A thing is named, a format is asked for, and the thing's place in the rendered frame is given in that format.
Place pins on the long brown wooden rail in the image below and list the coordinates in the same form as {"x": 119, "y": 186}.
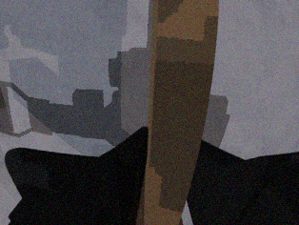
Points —
{"x": 182, "y": 52}

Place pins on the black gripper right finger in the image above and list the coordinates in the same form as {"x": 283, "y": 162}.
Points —
{"x": 225, "y": 187}

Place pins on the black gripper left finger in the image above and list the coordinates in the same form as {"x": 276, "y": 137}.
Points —
{"x": 112, "y": 182}

